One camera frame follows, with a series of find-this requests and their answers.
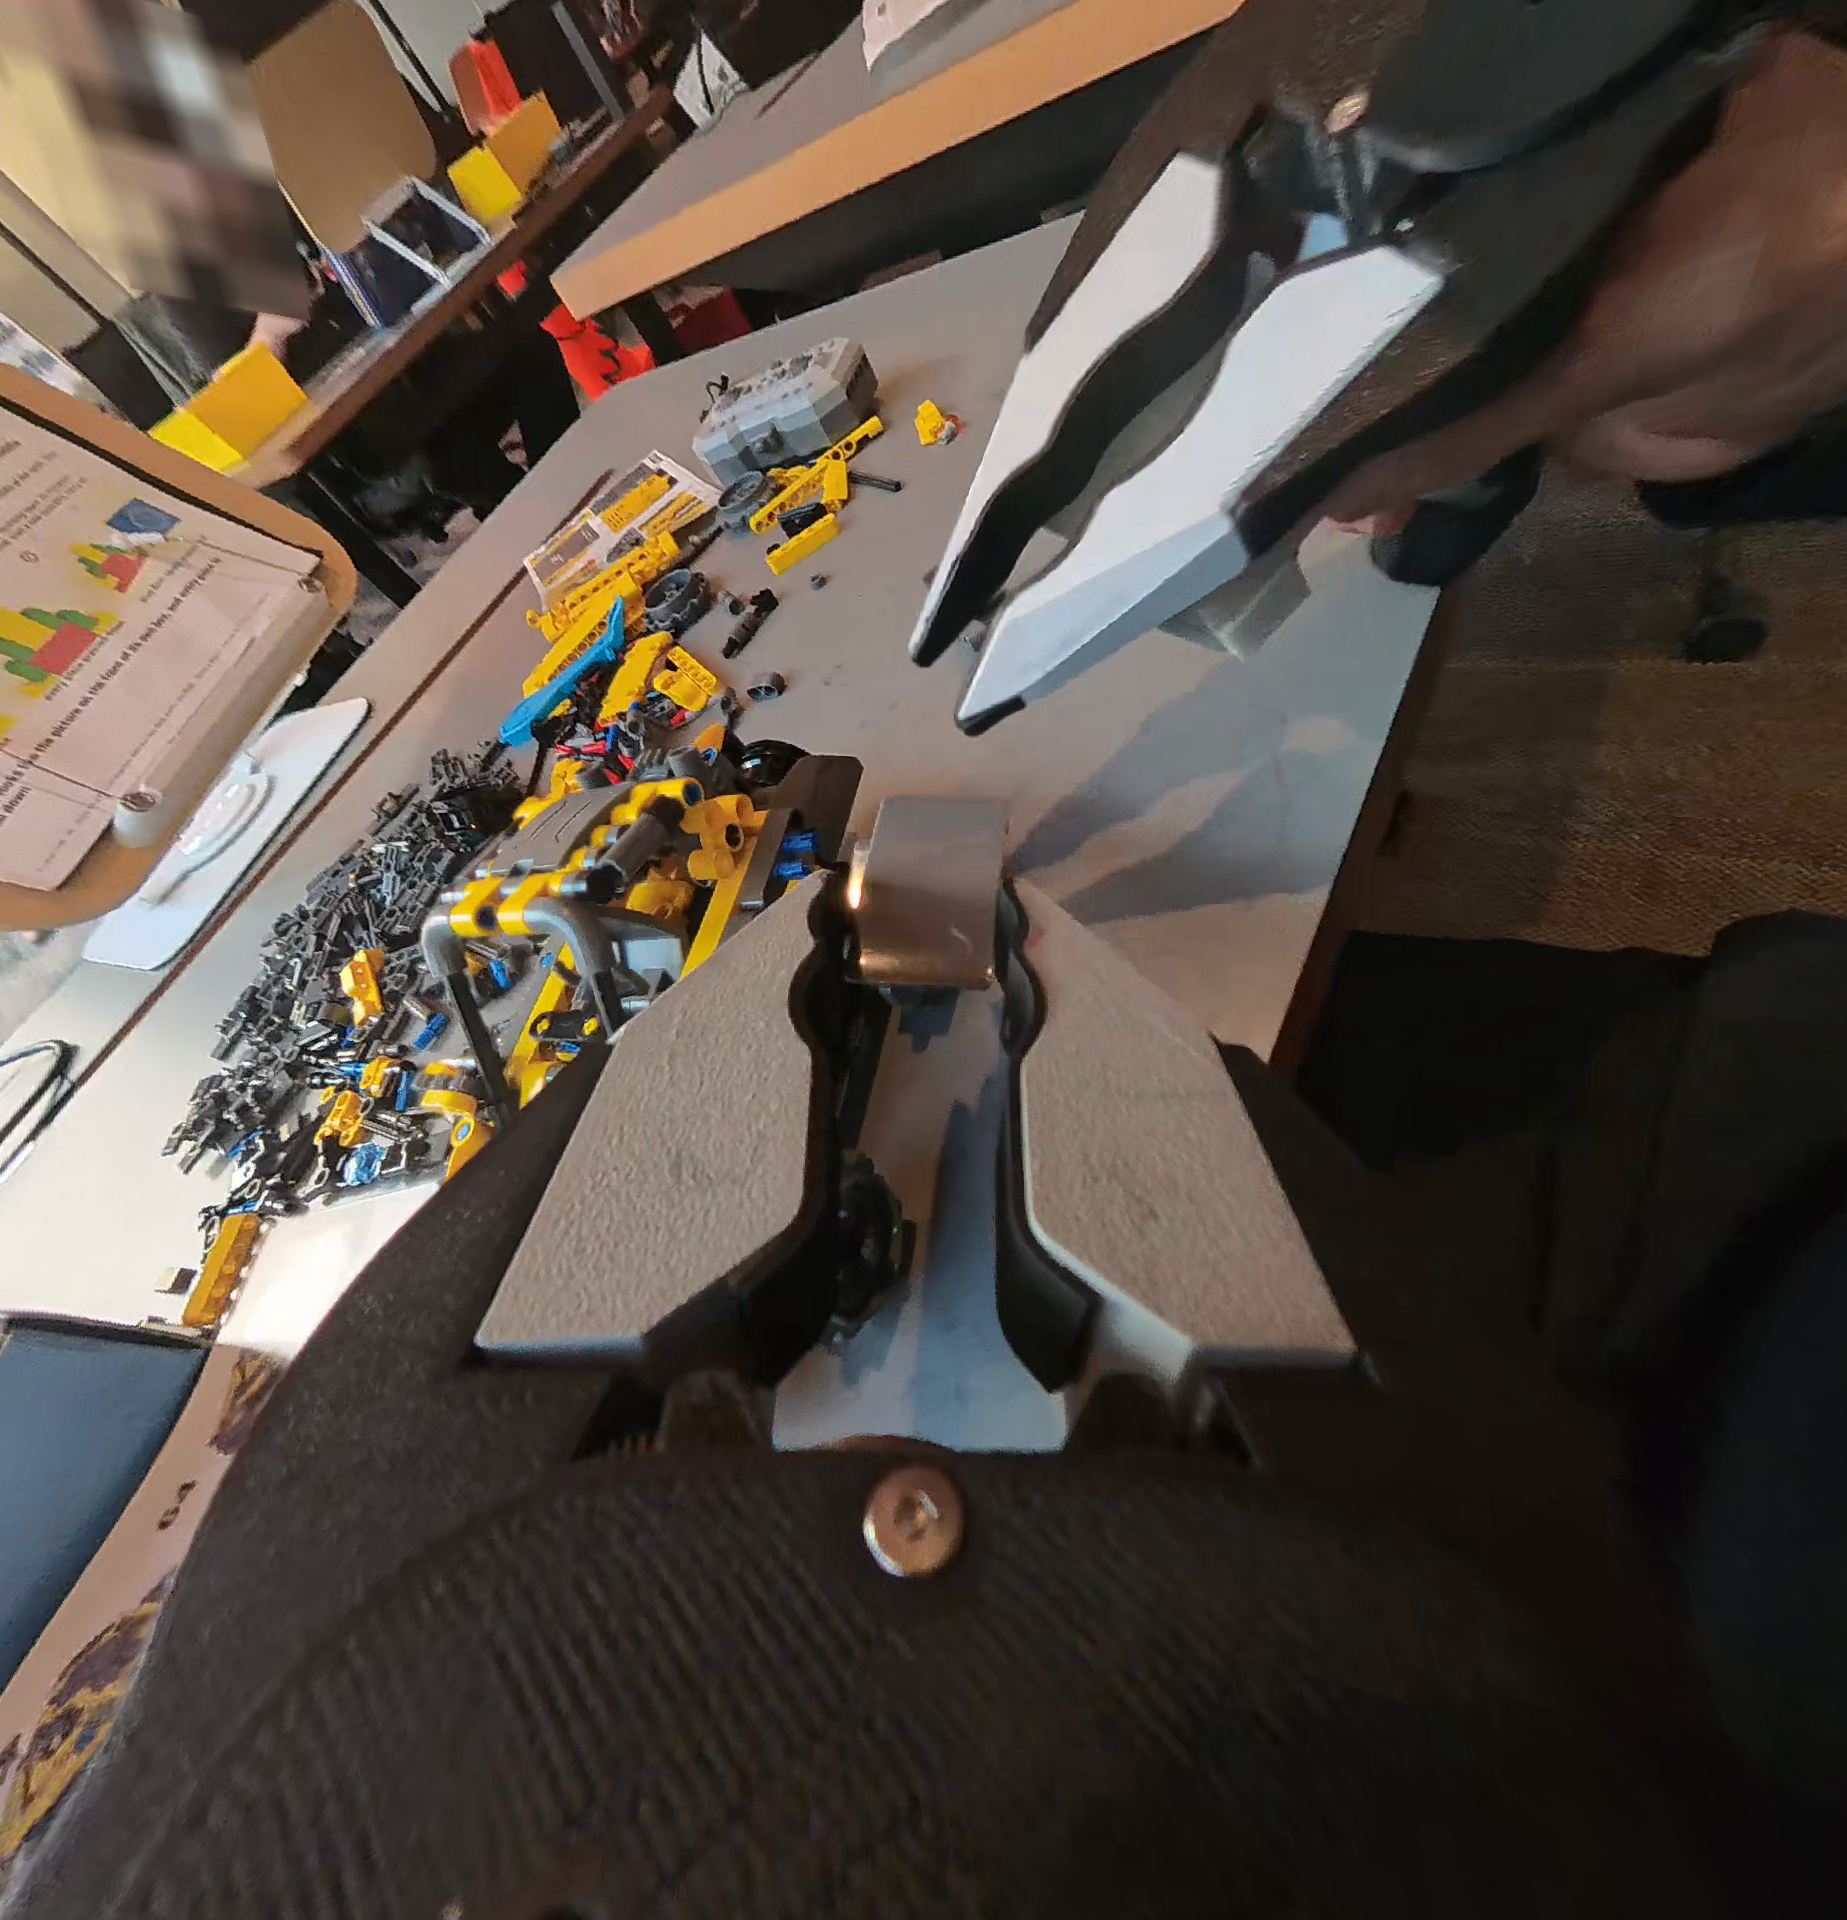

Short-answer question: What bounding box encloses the orange object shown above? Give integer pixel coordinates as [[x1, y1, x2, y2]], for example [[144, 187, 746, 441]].
[[536, 296, 657, 403]]

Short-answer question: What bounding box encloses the brown cardboard sheet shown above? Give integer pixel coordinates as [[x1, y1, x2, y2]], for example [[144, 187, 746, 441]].
[[247, 8, 442, 259]]

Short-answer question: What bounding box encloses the person's right hand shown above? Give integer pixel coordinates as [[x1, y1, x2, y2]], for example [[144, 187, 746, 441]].
[[1322, 32, 1847, 539]]

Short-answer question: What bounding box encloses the white stand base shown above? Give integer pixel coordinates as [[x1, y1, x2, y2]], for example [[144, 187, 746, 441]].
[[83, 699, 370, 970]]

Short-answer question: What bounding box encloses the brick instruction sheet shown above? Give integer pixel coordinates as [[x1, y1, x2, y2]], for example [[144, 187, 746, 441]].
[[0, 388, 322, 894]]

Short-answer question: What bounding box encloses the blue cardboard kit box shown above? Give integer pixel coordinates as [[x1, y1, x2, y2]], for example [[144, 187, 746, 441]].
[[0, 1309, 214, 1750]]

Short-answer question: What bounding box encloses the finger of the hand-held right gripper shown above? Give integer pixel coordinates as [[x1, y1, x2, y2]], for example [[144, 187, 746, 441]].
[[909, 144, 1299, 671], [954, 216, 1456, 739]]

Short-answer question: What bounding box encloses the grey brick battery box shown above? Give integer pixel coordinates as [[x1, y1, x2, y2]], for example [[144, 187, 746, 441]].
[[693, 338, 884, 470]]

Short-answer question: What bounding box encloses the grey curved brick panel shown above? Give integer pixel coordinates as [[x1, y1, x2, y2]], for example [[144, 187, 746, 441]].
[[846, 795, 1007, 994]]

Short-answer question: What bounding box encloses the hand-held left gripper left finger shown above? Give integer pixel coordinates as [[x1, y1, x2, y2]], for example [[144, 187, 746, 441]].
[[474, 870, 867, 1390]]

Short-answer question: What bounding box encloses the person's dark clothed body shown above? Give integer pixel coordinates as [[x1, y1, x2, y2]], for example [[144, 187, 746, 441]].
[[1282, 900, 1847, 1920]]

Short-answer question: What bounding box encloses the yellow storage bin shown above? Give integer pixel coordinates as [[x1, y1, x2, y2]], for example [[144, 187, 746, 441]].
[[151, 345, 313, 477], [448, 90, 561, 225]]

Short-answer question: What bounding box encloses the black cable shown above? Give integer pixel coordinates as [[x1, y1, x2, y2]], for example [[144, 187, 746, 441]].
[[0, 1040, 79, 1220]]

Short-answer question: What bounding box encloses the yellow toy brick vehicle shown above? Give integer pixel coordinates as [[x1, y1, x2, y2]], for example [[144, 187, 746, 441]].
[[419, 739, 924, 1346]]

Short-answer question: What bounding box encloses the blue brick beam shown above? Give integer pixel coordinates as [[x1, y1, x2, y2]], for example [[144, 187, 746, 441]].
[[496, 625, 628, 750]]

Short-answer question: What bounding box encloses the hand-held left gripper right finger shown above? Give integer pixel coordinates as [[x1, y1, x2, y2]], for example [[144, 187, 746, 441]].
[[997, 879, 1365, 1439]]

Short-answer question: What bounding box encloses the grey desk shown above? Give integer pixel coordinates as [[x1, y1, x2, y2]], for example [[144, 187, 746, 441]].
[[0, 212, 1452, 1426], [554, 0, 1240, 325]]

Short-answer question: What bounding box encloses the pile of loose brick parts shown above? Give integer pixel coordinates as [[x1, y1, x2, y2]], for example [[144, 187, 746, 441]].
[[158, 394, 963, 1337]]

